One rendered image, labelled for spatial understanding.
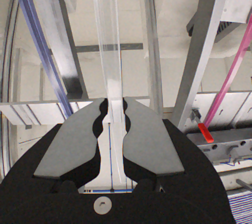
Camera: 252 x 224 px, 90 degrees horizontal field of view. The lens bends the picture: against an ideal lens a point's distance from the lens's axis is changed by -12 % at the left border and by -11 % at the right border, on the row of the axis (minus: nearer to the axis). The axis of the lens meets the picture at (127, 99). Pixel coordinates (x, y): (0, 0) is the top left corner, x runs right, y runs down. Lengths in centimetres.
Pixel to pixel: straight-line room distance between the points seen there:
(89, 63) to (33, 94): 99
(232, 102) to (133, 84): 171
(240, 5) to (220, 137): 38
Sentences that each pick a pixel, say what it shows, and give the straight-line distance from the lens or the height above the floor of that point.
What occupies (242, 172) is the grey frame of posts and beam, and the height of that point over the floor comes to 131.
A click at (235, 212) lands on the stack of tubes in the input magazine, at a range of 83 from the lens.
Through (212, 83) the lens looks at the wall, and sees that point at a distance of 247.
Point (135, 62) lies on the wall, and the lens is 217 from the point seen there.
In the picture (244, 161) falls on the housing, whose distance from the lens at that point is 73.
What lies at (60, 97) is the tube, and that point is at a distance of 29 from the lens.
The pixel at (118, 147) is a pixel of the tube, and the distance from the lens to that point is 18.
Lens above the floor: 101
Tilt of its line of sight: 5 degrees down
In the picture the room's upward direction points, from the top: 177 degrees clockwise
